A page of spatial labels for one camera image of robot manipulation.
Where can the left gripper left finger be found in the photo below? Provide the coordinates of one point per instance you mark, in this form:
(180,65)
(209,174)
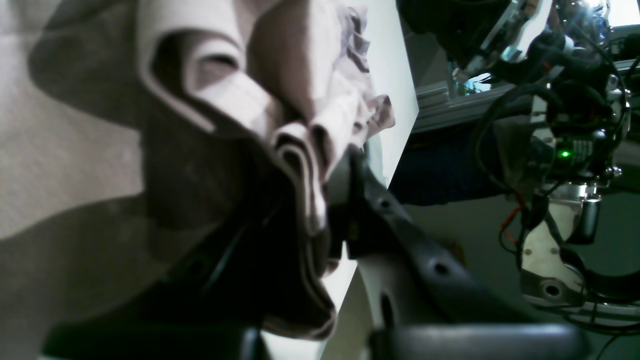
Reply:
(210,306)

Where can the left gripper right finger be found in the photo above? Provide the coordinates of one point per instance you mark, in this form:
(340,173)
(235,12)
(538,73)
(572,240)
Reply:
(430,305)

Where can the pink T-shirt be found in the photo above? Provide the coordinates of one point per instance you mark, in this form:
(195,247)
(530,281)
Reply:
(133,129)

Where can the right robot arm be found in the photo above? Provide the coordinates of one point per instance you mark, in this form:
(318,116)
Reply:
(548,142)

